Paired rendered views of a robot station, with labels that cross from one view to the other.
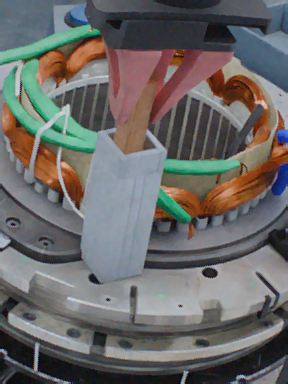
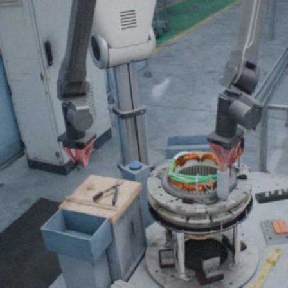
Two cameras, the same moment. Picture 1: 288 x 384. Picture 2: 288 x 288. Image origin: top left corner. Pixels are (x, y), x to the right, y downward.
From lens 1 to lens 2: 71 cm
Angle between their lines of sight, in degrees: 25
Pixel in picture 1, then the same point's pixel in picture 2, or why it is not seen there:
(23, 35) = (9, 206)
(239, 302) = (247, 189)
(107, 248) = (226, 191)
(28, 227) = (206, 200)
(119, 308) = (234, 201)
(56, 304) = (220, 210)
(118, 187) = (226, 179)
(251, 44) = (174, 152)
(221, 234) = (231, 181)
